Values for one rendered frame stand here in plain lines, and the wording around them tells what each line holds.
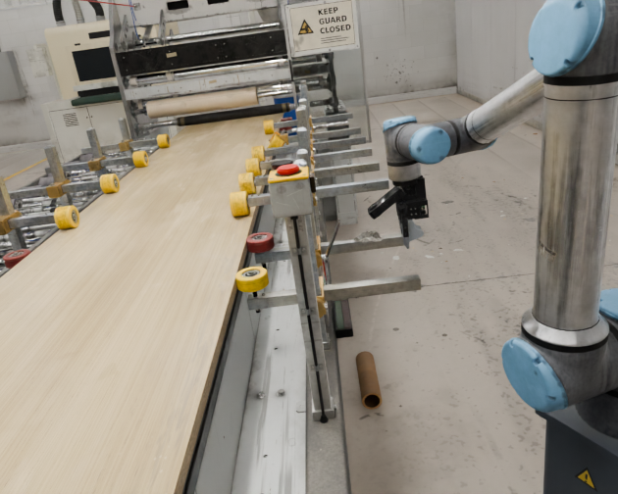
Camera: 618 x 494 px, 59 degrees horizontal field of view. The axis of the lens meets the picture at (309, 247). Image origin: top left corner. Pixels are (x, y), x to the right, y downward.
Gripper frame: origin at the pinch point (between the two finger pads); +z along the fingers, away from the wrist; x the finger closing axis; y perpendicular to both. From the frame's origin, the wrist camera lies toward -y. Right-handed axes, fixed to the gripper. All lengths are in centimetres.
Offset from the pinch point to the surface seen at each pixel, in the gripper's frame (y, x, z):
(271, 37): -46, 251, -61
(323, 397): -26, -57, 7
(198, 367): -47, -64, -9
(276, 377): -40, -30, 19
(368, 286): -13.1, -26.7, -1.6
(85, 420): -64, -76, -10
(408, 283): -3.2, -26.6, -0.8
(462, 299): 41, 112, 84
